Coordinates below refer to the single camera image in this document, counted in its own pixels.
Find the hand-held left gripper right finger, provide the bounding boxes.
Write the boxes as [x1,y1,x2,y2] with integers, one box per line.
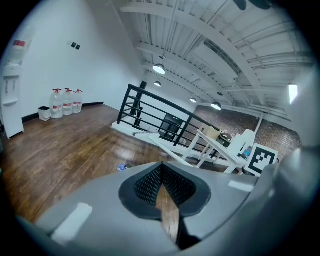
[162,161,263,254]

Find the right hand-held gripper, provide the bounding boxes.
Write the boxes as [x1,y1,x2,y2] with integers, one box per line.
[243,143,280,177]

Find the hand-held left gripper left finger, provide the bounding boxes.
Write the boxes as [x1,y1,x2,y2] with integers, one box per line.
[37,161,181,256]

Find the white tall appliance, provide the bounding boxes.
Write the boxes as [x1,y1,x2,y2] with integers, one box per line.
[228,129,256,156]

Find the white table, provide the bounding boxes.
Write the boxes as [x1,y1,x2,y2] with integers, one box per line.
[181,128,248,175]

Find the open cardboard box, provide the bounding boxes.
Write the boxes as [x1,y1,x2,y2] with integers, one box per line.
[199,124,221,138]

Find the tube ceiling light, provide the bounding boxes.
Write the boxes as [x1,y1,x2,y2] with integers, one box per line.
[288,83,299,105]

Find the black cabinet green light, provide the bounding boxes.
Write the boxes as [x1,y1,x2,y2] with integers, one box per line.
[158,113,185,141]

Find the black metal railing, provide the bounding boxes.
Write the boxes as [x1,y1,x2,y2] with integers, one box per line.
[116,84,221,147]

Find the small white bin black liner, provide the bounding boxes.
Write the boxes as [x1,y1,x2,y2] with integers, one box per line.
[38,106,52,122]

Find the three water jugs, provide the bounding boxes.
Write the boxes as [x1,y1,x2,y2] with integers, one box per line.
[49,88,64,119]

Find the black square pillar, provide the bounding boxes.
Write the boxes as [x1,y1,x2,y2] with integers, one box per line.
[134,81,148,129]

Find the white water dispenser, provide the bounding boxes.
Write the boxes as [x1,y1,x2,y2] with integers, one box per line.
[0,63,25,140]

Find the inverted clear dispenser jug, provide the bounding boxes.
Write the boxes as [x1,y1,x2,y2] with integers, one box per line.
[9,38,33,66]

